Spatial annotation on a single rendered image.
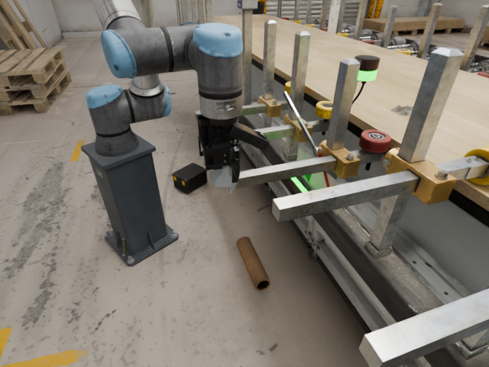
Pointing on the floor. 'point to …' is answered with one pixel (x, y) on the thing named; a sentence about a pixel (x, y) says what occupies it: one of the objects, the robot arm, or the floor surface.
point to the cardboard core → (253, 263)
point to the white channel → (333, 16)
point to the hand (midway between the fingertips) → (233, 187)
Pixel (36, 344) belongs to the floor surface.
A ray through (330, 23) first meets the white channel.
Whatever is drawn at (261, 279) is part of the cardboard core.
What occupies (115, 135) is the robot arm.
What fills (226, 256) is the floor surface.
